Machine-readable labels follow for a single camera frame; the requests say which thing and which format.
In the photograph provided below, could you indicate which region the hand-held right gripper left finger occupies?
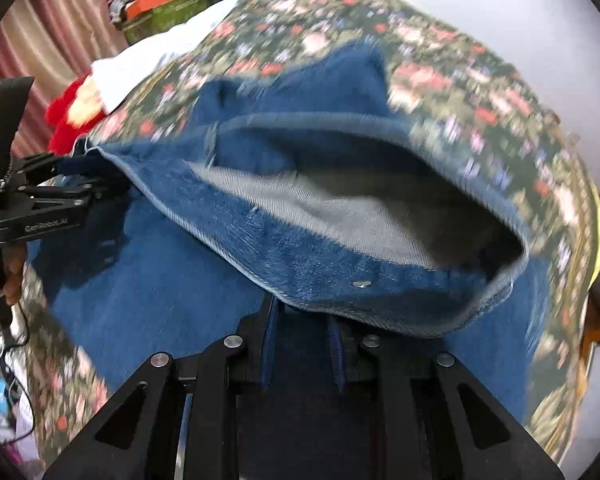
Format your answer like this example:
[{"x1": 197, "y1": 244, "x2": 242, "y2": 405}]
[{"x1": 42, "y1": 292, "x2": 281, "y2": 480}]

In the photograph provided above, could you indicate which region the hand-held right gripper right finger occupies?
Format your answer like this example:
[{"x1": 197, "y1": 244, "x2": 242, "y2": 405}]
[{"x1": 327, "y1": 315, "x2": 566, "y2": 480}]

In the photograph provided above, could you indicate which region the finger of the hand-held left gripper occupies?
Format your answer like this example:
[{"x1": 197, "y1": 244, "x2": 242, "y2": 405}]
[
  {"x1": 11, "y1": 152, "x2": 107, "y2": 182},
  {"x1": 26, "y1": 179, "x2": 132, "y2": 212}
]

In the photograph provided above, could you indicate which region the blue denim jacket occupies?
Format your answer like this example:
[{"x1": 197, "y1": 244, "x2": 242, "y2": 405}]
[{"x1": 27, "y1": 42, "x2": 553, "y2": 426}]

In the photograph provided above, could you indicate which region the person's left hand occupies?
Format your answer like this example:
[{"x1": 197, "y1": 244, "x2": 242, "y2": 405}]
[{"x1": 0, "y1": 245, "x2": 27, "y2": 307}]

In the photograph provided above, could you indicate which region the red plush toy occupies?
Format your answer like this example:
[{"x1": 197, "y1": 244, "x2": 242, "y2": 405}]
[{"x1": 45, "y1": 72, "x2": 107, "y2": 157}]

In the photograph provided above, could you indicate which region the white pillow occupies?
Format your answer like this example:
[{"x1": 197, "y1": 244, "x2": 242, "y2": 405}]
[{"x1": 91, "y1": 0, "x2": 241, "y2": 114}]

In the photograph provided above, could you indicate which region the striped pink curtain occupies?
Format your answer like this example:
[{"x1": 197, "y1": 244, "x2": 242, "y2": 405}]
[{"x1": 0, "y1": 0, "x2": 129, "y2": 147}]

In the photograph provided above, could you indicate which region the green patterned box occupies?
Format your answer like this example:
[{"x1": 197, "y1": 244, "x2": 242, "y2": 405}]
[{"x1": 122, "y1": 0, "x2": 214, "y2": 46}]

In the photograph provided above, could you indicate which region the orange box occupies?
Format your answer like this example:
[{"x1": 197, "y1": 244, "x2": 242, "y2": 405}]
[{"x1": 125, "y1": 0, "x2": 181, "y2": 19}]

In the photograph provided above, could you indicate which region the pile of papers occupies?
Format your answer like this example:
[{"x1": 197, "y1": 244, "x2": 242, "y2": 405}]
[{"x1": 0, "y1": 342, "x2": 39, "y2": 466}]

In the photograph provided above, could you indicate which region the dark floral blanket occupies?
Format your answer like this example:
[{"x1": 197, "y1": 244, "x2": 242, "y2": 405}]
[{"x1": 20, "y1": 0, "x2": 600, "y2": 467}]

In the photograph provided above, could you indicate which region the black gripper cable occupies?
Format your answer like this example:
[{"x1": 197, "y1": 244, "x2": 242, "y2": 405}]
[{"x1": 0, "y1": 304, "x2": 32, "y2": 357}]

